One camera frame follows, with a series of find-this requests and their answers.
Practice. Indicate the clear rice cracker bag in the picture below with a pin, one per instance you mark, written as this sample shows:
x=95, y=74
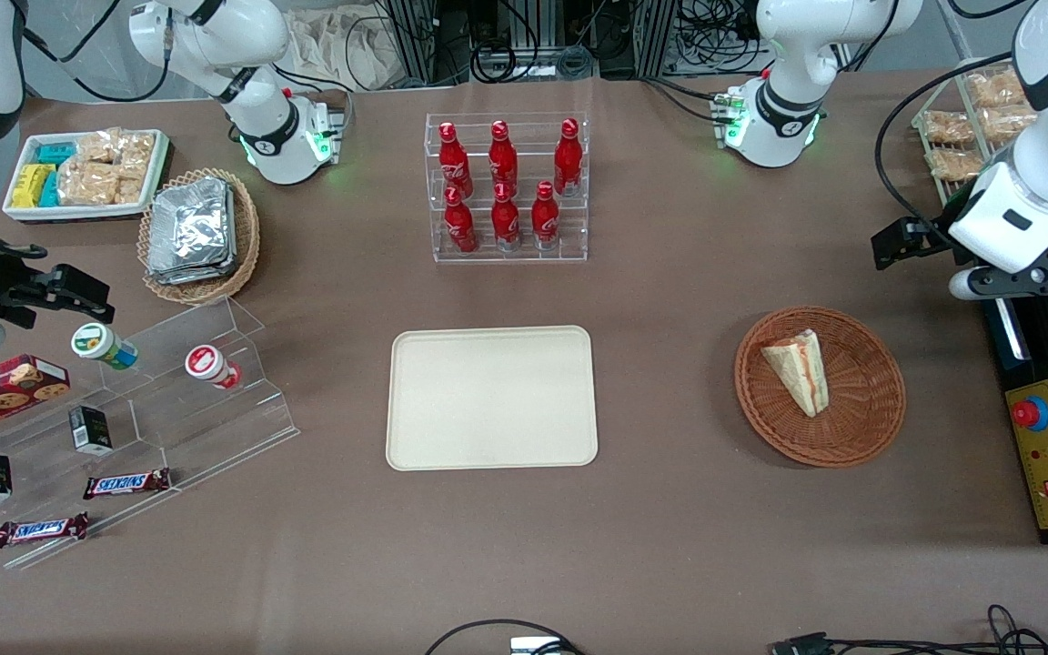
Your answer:
x=130, y=186
x=137, y=150
x=98, y=147
x=87, y=184

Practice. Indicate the yellow snack pack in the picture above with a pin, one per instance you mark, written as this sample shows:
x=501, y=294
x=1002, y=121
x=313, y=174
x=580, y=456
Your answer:
x=31, y=186

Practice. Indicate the red lid cup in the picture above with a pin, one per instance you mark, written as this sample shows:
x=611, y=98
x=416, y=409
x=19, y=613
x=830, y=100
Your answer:
x=210, y=367

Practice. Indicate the aluminium frame post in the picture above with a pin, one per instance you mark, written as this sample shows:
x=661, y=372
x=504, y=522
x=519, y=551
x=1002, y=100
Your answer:
x=415, y=36
x=656, y=36

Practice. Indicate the white plug adapter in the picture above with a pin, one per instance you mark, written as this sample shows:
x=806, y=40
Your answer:
x=533, y=646

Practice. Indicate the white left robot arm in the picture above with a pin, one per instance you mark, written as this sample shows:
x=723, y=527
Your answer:
x=783, y=118

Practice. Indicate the beige rectangular tray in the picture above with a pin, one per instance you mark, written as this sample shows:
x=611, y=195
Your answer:
x=491, y=398

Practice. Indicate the beige cloth bag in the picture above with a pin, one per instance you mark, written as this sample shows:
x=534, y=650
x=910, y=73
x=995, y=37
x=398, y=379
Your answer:
x=342, y=45

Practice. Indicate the teal snack pack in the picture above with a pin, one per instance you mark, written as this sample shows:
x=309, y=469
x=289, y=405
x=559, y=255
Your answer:
x=50, y=191
x=55, y=153

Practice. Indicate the red cola bottle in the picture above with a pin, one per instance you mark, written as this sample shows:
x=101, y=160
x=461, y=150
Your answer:
x=502, y=156
x=567, y=156
x=505, y=220
x=544, y=218
x=459, y=223
x=453, y=159

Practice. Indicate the oval tan wicker basket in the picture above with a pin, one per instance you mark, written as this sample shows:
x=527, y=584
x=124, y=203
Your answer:
x=246, y=246

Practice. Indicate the clear acrylic bottle rack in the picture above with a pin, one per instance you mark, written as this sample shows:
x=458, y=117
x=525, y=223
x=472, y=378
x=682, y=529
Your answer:
x=506, y=250

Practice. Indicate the round brown wicker basket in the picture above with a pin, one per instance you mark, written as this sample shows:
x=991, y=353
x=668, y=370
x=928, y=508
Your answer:
x=861, y=400

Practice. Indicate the triangle sandwich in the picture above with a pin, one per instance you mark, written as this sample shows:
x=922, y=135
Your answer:
x=801, y=371

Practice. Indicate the brown snickers bar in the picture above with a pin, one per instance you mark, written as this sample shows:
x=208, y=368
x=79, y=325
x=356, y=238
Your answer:
x=126, y=483
x=40, y=529

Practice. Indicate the black control box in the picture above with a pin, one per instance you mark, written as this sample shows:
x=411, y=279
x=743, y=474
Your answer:
x=1033, y=364

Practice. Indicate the red emergency stop button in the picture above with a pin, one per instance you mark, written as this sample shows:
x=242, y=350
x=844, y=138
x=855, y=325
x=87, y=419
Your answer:
x=1031, y=414

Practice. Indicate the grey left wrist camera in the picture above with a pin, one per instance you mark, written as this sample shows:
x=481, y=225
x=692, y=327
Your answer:
x=974, y=284

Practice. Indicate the clear acrylic stepped shelf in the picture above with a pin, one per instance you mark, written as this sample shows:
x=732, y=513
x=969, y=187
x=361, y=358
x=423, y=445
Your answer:
x=196, y=428

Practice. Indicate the green lid cup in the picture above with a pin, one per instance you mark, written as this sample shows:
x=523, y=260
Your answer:
x=101, y=346

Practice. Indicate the white snack tray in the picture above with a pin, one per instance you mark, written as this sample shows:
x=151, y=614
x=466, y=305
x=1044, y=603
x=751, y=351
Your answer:
x=24, y=214

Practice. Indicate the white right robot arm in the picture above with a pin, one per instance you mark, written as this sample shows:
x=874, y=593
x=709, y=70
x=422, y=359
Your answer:
x=262, y=136

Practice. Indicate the clear fried snack bag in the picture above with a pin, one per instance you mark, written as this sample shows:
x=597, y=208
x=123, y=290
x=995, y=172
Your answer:
x=1008, y=123
x=997, y=88
x=953, y=164
x=947, y=127

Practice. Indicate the silver foil pack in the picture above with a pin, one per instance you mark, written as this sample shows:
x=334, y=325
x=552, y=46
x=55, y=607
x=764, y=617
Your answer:
x=215, y=273
x=189, y=223

